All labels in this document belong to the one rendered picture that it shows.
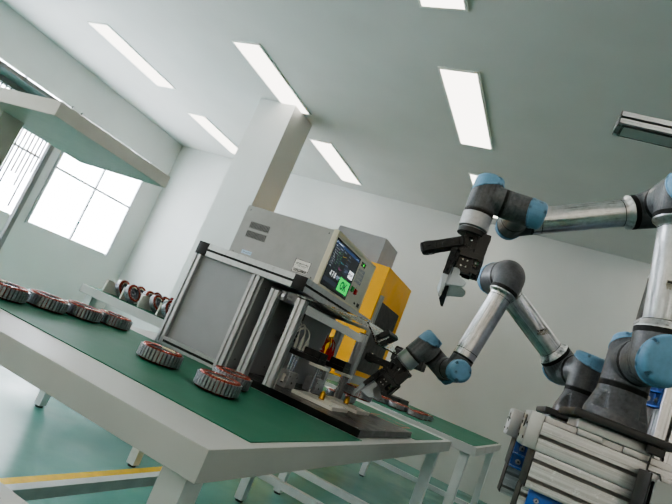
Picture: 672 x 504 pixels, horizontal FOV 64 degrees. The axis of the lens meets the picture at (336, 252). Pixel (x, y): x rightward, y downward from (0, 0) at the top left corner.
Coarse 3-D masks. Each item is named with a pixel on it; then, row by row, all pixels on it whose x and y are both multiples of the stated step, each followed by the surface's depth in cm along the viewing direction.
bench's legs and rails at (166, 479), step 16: (432, 464) 262; (64, 480) 181; (80, 480) 186; (96, 480) 192; (112, 480) 197; (128, 480) 205; (144, 480) 213; (160, 480) 80; (176, 480) 79; (272, 480) 287; (32, 496) 167; (48, 496) 173; (160, 496) 79; (176, 496) 78; (192, 496) 81; (240, 496) 290; (304, 496) 279; (416, 496) 260
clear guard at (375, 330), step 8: (304, 296) 172; (312, 304) 186; (320, 304) 171; (328, 312) 193; (336, 312) 177; (344, 312) 165; (352, 320) 184; (360, 320) 170; (368, 320) 162; (376, 328) 168; (376, 336) 162; (384, 344) 167; (392, 344) 180; (392, 352) 174
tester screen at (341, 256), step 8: (336, 248) 182; (344, 248) 188; (336, 256) 184; (344, 256) 190; (352, 256) 196; (328, 264) 180; (336, 264) 186; (344, 264) 192; (352, 264) 198; (328, 272) 182; (336, 272) 188; (336, 280) 190; (344, 296) 200
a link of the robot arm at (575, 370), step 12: (564, 360) 192; (576, 360) 185; (588, 360) 181; (600, 360) 181; (564, 372) 189; (576, 372) 182; (588, 372) 180; (600, 372) 179; (576, 384) 181; (588, 384) 179
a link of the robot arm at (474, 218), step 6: (468, 210) 135; (474, 210) 134; (462, 216) 137; (468, 216) 135; (474, 216) 134; (480, 216) 134; (486, 216) 134; (462, 222) 135; (468, 222) 134; (474, 222) 133; (480, 222) 133; (486, 222) 134; (480, 228) 134; (486, 228) 134
